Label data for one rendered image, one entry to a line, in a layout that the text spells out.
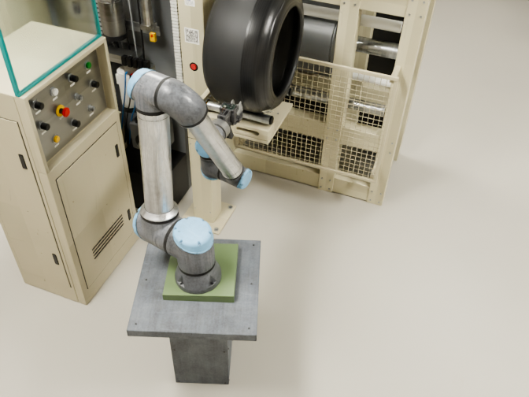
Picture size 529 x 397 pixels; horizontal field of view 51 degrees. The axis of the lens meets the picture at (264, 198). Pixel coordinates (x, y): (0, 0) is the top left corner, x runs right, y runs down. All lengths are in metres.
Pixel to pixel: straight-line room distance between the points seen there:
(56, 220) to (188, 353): 0.85
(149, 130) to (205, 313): 0.76
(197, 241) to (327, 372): 1.07
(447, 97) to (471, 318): 2.21
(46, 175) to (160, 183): 0.61
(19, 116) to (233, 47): 0.90
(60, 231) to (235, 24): 1.23
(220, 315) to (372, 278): 1.22
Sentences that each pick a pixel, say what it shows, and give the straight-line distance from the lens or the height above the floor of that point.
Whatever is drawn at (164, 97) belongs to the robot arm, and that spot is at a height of 1.45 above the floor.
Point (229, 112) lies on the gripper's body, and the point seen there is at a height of 1.09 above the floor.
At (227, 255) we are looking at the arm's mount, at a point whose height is 0.64.
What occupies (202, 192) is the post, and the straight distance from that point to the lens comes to 3.29.
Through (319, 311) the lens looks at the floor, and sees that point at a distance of 3.04.
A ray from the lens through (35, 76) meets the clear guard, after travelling 2.38.
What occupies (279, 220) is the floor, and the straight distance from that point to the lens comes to 3.47.
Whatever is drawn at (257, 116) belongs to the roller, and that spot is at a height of 0.91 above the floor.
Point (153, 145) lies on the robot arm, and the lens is 2.00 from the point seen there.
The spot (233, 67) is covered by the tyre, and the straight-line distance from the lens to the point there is 2.44.
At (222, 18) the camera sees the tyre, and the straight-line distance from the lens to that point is 2.47.
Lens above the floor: 2.43
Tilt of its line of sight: 42 degrees down
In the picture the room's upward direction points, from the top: 2 degrees clockwise
